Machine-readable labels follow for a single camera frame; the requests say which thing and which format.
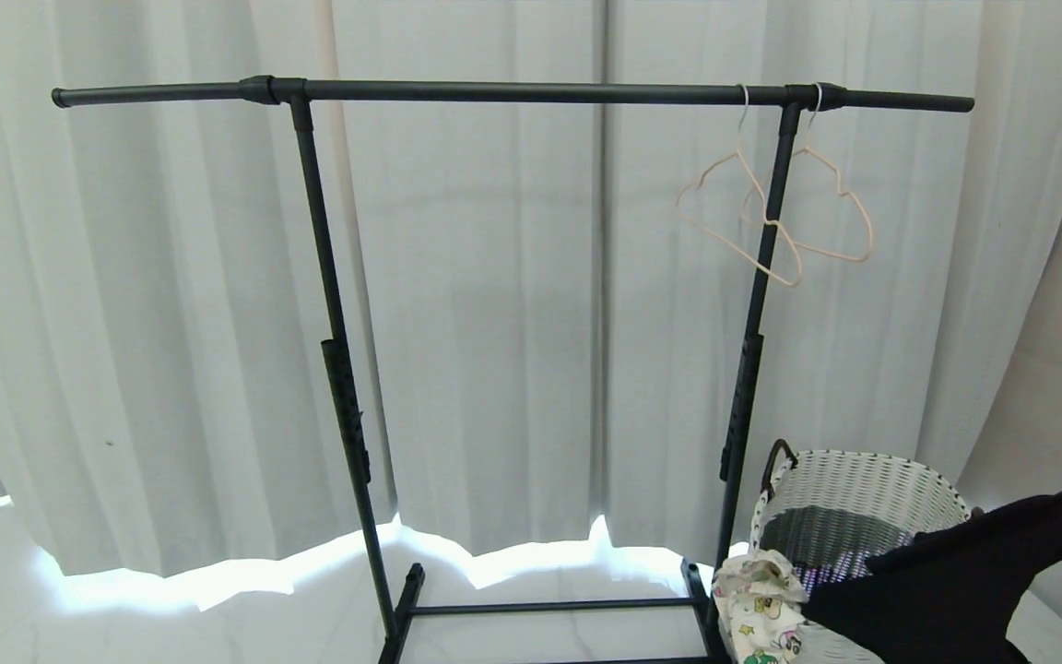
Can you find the pink clothes hanger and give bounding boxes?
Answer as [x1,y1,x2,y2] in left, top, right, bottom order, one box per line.
[739,83,875,265]
[676,85,805,289]

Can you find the black garment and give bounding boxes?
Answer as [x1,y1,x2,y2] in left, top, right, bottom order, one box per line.
[800,484,1062,664]

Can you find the black clothes rack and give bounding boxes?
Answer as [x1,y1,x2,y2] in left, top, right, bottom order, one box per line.
[50,76,976,664]

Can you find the white laundry basket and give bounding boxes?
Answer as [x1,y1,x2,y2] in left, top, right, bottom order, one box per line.
[749,439,984,664]

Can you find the white curtain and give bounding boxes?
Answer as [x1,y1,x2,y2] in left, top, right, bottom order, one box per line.
[0,0,1062,578]

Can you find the cream printed garment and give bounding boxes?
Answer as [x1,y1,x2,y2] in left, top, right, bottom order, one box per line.
[712,550,810,664]

